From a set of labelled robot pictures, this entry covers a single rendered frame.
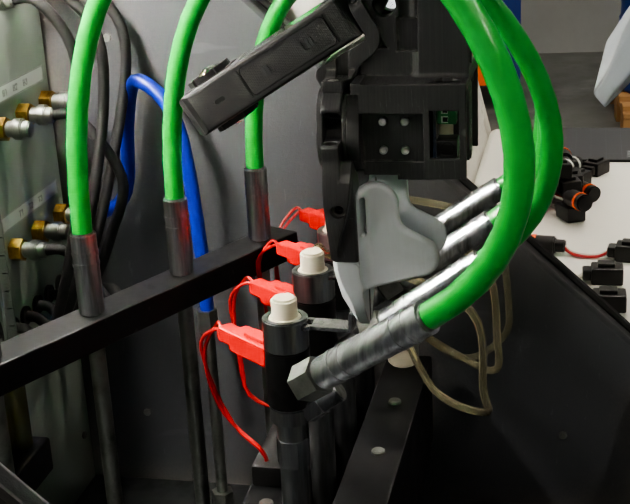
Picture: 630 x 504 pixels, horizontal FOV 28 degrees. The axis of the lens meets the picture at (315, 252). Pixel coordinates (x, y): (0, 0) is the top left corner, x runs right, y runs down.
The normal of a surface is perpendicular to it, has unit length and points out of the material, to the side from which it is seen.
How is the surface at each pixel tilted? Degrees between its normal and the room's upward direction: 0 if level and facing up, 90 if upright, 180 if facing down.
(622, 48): 106
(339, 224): 111
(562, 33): 90
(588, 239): 0
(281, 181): 90
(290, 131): 90
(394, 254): 93
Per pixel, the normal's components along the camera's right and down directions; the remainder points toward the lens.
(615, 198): -0.05, -0.94
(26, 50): 0.98, 0.03
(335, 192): -0.21, 0.32
